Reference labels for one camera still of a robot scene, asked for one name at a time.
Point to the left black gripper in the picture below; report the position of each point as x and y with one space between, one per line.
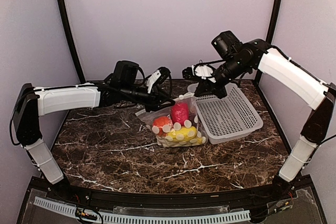
155 100

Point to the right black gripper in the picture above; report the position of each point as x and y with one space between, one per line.
206 86

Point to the white plastic perforated basket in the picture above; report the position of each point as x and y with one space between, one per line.
229 118

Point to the red bell pepper toy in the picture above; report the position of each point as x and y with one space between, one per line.
180 113

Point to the orange pumpkin toy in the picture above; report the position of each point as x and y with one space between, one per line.
162 125

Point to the clear polka dot zip bag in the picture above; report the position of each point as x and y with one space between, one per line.
148 117

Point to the yellow corn toy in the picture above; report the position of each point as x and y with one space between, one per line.
191 135

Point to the dark red grape bunch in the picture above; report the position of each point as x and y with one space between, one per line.
194 119

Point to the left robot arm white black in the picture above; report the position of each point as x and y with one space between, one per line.
34 102

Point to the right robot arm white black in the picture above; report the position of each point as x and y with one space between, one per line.
238 58

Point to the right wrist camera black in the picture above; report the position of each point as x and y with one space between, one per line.
199 72

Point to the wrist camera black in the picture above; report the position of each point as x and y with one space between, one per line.
157 78
199 72

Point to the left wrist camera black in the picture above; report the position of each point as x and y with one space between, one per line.
157 78

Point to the black front rail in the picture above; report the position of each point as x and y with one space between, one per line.
250 198

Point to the left black frame post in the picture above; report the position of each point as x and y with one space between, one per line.
70 40

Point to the black frame post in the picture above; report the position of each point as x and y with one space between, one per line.
70 40
273 21

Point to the right black frame post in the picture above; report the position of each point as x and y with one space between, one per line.
273 21

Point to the white slotted cable duct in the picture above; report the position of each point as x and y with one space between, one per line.
150 215

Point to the small circuit board with wires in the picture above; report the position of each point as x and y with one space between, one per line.
84 217

